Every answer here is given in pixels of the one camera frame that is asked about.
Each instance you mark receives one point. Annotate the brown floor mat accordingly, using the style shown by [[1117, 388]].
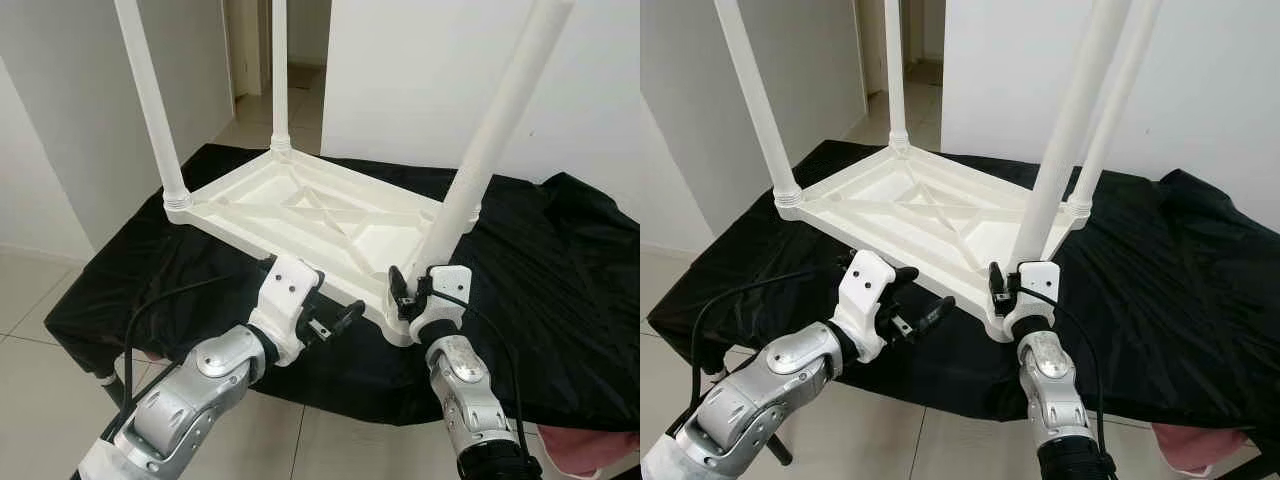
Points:
[[305, 75], [925, 70]]

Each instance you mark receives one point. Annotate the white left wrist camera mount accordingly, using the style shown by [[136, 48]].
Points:
[[290, 290], [868, 285]]

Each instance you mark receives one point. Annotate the white door frame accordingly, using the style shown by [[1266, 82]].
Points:
[[245, 45], [875, 42]]

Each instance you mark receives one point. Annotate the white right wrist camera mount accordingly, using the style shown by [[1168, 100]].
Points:
[[450, 285], [1040, 280]]

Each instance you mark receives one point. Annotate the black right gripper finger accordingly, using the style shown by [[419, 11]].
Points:
[[996, 280], [398, 285]]

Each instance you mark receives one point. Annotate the white plastic table top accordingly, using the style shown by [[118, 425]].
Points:
[[920, 205], [300, 215]]

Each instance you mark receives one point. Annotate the black stand leg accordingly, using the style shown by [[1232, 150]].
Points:
[[1265, 468], [775, 445], [115, 390]]

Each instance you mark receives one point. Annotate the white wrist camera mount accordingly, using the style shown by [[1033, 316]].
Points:
[[290, 290], [1040, 280], [450, 285], [868, 285]]

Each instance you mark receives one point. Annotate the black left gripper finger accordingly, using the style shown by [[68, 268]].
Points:
[[905, 273], [938, 312], [318, 283], [350, 315]]

